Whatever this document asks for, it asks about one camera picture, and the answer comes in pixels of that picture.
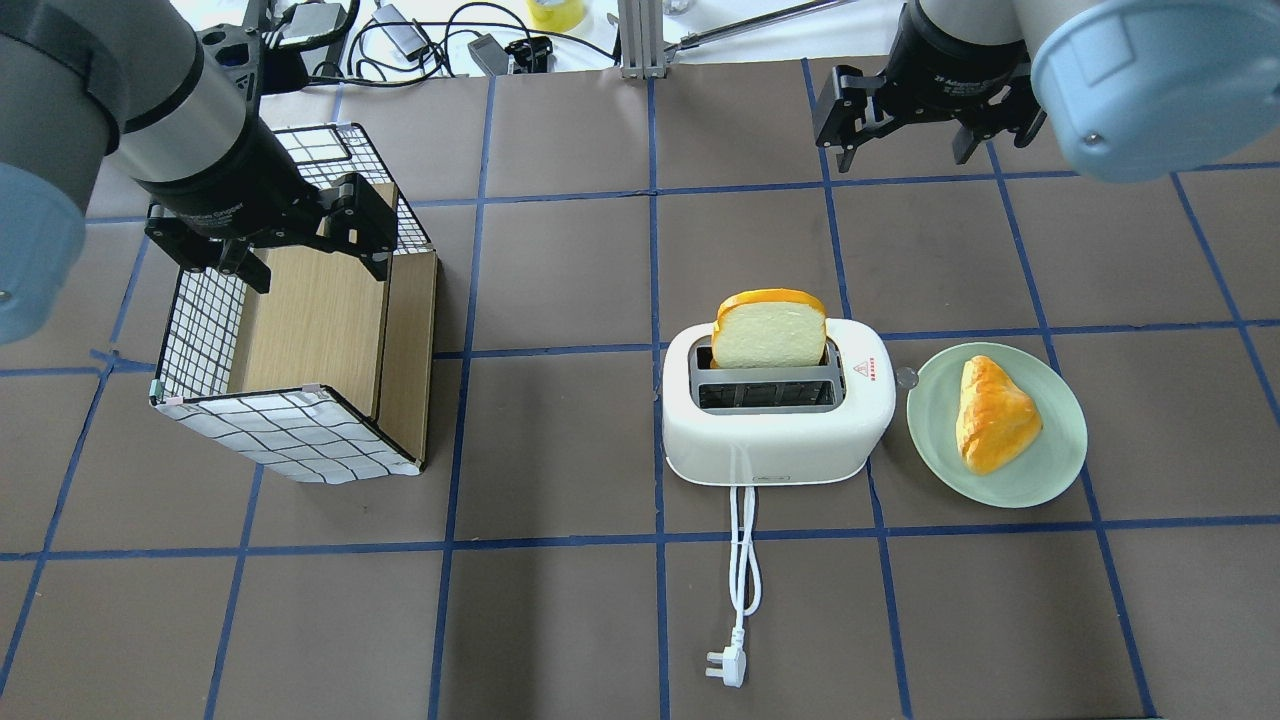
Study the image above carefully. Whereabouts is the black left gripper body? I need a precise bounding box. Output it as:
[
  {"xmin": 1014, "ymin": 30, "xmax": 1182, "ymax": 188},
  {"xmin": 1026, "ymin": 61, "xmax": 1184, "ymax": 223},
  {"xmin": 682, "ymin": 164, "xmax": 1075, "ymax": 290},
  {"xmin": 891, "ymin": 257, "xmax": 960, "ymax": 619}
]
[{"xmin": 128, "ymin": 118, "xmax": 330, "ymax": 246}]

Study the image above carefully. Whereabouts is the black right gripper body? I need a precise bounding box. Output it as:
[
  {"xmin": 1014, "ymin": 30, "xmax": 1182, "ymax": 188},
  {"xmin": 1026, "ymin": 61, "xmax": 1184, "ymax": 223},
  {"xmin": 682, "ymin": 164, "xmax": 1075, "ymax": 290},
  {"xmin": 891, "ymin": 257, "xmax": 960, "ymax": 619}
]
[{"xmin": 884, "ymin": 5, "xmax": 1032, "ymax": 124}]

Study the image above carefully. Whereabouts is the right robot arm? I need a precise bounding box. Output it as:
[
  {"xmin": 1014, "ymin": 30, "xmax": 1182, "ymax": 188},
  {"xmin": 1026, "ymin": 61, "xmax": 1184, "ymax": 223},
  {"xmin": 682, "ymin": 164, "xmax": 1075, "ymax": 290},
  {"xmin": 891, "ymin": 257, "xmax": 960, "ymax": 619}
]
[{"xmin": 812, "ymin": 1, "xmax": 1279, "ymax": 183}]

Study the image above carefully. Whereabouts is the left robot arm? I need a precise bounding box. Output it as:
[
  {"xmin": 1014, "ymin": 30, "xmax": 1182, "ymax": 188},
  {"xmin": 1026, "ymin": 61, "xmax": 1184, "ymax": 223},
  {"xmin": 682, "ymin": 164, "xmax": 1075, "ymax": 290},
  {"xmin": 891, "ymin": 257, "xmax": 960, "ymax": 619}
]
[{"xmin": 1, "ymin": 1, "xmax": 397, "ymax": 343}]

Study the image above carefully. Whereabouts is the white two-slot toaster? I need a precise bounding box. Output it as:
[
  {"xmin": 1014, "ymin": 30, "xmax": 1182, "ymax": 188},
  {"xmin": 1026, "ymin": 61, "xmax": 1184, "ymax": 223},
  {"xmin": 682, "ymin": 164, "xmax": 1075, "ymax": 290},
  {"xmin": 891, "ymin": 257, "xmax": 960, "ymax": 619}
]
[{"xmin": 660, "ymin": 319, "xmax": 896, "ymax": 486}]

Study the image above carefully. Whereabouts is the wooden box with grid cloth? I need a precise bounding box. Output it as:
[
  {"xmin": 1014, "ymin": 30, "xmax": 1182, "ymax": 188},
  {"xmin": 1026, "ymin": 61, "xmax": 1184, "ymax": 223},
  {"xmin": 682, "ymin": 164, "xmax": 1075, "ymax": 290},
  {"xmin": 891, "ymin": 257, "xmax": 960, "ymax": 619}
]
[{"xmin": 148, "ymin": 123, "xmax": 439, "ymax": 484}]

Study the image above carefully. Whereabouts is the metal rod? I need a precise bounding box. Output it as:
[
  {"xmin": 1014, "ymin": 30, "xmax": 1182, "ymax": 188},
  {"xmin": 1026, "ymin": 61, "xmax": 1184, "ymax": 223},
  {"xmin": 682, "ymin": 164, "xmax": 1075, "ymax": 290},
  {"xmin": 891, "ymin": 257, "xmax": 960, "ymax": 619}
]
[{"xmin": 664, "ymin": 1, "xmax": 852, "ymax": 56}]

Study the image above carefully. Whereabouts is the black power adapter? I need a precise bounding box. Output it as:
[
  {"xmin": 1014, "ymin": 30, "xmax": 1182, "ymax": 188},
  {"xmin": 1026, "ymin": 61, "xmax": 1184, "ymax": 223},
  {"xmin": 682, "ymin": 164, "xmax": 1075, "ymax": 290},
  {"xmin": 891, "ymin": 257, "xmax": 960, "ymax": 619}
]
[{"xmin": 372, "ymin": 3, "xmax": 430, "ymax": 61}]

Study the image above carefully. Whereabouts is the toast bread slice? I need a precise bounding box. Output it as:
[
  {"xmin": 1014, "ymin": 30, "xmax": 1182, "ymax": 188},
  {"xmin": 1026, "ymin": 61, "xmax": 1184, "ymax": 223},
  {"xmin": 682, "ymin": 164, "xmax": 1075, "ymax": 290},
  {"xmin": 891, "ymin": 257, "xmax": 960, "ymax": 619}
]
[{"xmin": 710, "ymin": 288, "xmax": 827, "ymax": 369}]

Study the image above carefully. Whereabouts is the yellow tape roll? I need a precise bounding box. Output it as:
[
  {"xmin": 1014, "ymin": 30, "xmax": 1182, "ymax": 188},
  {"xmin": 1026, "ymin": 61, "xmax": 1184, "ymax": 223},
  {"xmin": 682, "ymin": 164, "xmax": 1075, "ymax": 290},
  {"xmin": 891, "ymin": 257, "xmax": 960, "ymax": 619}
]
[{"xmin": 526, "ymin": 0, "xmax": 586, "ymax": 33}]

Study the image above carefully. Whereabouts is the triangular golden pastry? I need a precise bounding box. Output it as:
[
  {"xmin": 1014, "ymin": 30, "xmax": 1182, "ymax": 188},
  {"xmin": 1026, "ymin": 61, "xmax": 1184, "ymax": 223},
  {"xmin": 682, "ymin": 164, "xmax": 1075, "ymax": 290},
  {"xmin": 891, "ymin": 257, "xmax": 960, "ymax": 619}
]
[{"xmin": 955, "ymin": 355, "xmax": 1043, "ymax": 477}]

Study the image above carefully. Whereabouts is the light green plate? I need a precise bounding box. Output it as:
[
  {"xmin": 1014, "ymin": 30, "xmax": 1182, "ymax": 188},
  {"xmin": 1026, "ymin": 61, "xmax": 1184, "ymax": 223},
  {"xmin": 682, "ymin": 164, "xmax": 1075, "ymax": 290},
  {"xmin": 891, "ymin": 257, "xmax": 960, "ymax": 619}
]
[{"xmin": 908, "ymin": 342, "xmax": 1088, "ymax": 509}]

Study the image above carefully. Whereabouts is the black cables bundle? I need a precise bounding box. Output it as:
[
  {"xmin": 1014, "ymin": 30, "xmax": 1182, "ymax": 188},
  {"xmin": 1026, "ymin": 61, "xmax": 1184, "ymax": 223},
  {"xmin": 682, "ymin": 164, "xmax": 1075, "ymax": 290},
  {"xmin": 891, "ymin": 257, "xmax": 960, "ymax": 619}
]
[{"xmin": 200, "ymin": 0, "xmax": 616, "ymax": 88}]

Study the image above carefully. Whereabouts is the aluminium frame post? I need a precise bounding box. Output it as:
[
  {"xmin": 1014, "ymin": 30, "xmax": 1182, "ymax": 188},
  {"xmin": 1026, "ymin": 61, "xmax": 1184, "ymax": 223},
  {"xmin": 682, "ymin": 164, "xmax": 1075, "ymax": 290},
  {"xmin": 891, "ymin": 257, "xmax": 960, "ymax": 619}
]
[{"xmin": 617, "ymin": 0, "xmax": 669, "ymax": 79}]

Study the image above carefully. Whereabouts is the white toaster power cable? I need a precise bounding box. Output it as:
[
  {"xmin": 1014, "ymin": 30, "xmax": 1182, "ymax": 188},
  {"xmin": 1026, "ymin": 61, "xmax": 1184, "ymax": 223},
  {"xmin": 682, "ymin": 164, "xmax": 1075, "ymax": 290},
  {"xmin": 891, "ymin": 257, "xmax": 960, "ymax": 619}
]
[{"xmin": 707, "ymin": 446, "xmax": 763, "ymax": 689}]

